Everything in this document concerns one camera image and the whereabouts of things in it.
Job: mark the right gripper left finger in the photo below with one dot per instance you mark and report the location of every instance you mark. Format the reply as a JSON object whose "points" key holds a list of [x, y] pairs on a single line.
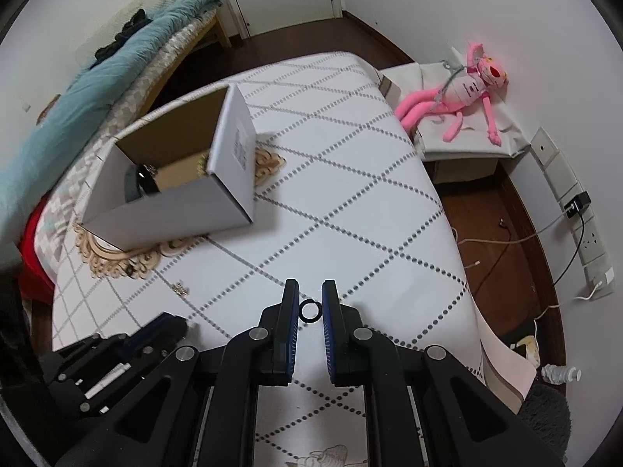
{"points": [[187, 407]]}

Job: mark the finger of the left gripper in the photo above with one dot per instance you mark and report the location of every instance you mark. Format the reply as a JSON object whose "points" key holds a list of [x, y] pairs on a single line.
{"points": [[160, 328]]}

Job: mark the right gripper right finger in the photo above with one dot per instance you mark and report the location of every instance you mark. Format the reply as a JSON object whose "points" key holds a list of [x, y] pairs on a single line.
{"points": [[422, 408]]}

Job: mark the gold earring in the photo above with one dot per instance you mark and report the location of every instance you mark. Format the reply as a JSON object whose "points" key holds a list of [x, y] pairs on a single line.
{"points": [[180, 289]]}

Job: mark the red cloth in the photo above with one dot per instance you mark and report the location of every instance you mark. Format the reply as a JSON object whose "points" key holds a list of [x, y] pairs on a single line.
{"points": [[34, 283]]}

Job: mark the white cardboard box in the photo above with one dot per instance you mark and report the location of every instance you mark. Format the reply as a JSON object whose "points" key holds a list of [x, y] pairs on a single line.
{"points": [[186, 170]]}

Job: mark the teal blue duvet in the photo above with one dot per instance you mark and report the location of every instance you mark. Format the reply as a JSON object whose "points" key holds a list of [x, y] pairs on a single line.
{"points": [[79, 112]]}

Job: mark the patterned tablecloth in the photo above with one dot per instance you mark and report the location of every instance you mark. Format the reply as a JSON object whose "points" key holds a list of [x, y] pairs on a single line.
{"points": [[350, 202]]}

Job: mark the brown pillow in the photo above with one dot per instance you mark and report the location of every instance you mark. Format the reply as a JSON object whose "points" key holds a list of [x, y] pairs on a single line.
{"points": [[48, 108]]}

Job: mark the white cloth covered box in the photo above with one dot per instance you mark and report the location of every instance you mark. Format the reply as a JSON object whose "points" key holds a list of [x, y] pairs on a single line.
{"points": [[472, 140]]}

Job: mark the black charger plug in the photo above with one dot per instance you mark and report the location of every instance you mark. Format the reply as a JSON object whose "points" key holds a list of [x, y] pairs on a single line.
{"points": [[577, 205]]}

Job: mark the black clothing on bed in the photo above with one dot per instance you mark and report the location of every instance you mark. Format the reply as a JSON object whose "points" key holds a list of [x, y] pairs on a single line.
{"points": [[138, 21]]}

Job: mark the pink panther plush toy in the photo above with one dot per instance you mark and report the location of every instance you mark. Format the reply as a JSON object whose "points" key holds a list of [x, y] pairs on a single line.
{"points": [[474, 81]]}

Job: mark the white wall power strip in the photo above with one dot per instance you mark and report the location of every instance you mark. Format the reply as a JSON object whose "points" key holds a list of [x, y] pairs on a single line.
{"points": [[582, 222]]}

